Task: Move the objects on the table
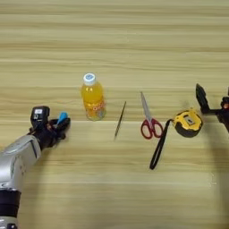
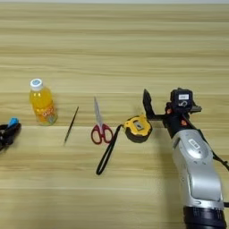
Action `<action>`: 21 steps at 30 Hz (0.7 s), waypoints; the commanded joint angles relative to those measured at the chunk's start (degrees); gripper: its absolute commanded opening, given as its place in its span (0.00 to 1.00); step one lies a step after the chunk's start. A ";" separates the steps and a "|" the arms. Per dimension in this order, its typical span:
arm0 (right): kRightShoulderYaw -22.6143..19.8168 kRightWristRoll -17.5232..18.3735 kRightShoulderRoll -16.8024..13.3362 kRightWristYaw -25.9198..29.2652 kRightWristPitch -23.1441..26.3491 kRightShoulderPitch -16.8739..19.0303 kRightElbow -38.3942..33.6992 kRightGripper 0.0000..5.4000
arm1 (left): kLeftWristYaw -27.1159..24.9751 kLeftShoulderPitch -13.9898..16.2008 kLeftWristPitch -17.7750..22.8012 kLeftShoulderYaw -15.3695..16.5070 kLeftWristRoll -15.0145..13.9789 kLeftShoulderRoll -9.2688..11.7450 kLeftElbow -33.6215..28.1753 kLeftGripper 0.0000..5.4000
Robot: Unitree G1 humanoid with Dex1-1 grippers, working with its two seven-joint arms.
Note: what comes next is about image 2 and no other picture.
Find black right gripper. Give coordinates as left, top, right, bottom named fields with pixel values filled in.
left=142, top=88, right=203, bottom=139

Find yellow tape measure black strap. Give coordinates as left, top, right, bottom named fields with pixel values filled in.
left=95, top=114, right=153, bottom=176

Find orange juice bottle white cap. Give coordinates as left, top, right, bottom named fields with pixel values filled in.
left=29, top=78, right=58, bottom=126

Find blue marker pen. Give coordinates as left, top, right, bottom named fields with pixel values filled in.
left=7, top=117, right=20, bottom=128

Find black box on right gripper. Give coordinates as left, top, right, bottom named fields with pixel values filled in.
left=169, top=87, right=193, bottom=113

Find thin dark pencil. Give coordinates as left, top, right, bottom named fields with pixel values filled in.
left=63, top=106, right=81, bottom=146

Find red-handled scissors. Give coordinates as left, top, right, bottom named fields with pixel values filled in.
left=90, top=96, right=115, bottom=146

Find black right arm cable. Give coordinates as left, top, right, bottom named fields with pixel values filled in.
left=195, top=126, right=229, bottom=173

